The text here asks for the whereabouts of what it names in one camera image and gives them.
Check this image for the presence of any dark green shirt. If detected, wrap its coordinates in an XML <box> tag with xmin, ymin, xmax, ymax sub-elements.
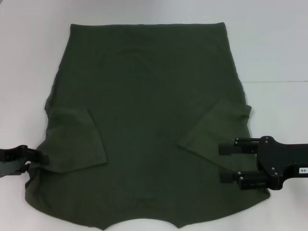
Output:
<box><xmin>24</xmin><ymin>22</ymin><xmax>270</xmax><ymax>230</ymax></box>

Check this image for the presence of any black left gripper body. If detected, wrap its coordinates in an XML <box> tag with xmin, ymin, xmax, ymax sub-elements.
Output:
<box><xmin>0</xmin><ymin>144</ymin><xmax>31</xmax><ymax>179</ymax></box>

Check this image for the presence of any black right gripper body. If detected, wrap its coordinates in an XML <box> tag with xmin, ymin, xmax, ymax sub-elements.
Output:
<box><xmin>256</xmin><ymin>136</ymin><xmax>308</xmax><ymax>191</ymax></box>

